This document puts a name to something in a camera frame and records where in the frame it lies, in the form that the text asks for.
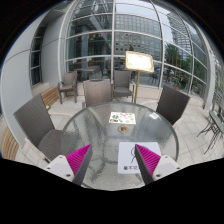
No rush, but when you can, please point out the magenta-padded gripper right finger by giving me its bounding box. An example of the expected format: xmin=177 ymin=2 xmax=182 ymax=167
xmin=134 ymin=143 xmax=182 ymax=186

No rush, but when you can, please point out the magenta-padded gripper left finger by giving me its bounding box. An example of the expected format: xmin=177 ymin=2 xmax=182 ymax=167
xmin=44 ymin=143 xmax=94 ymax=187

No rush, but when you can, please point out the colourful printed menu card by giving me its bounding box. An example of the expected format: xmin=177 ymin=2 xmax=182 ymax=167
xmin=108 ymin=111 xmax=137 ymax=125

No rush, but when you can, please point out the grey wicker chair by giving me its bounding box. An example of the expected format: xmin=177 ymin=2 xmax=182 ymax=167
xmin=112 ymin=69 xmax=136 ymax=99
xmin=57 ymin=70 xmax=79 ymax=105
xmin=13 ymin=93 xmax=68 ymax=163
xmin=81 ymin=78 xmax=114 ymax=109

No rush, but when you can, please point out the dark wicker chair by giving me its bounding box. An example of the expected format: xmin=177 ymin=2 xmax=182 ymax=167
xmin=155 ymin=85 xmax=192 ymax=126

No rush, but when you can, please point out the wooden slat bench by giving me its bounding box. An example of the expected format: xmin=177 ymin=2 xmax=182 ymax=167
xmin=40 ymin=86 xmax=60 ymax=108
xmin=0 ymin=126 xmax=20 ymax=161

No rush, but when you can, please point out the green metal garden table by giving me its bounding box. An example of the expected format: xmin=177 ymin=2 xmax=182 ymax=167
xmin=197 ymin=109 xmax=224 ymax=154

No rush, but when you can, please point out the gold framed menu stand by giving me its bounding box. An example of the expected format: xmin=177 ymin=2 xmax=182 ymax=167
xmin=124 ymin=50 xmax=155 ymax=104

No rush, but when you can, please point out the round brass table ring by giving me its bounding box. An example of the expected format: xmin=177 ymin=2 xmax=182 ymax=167
xmin=117 ymin=125 xmax=130 ymax=134

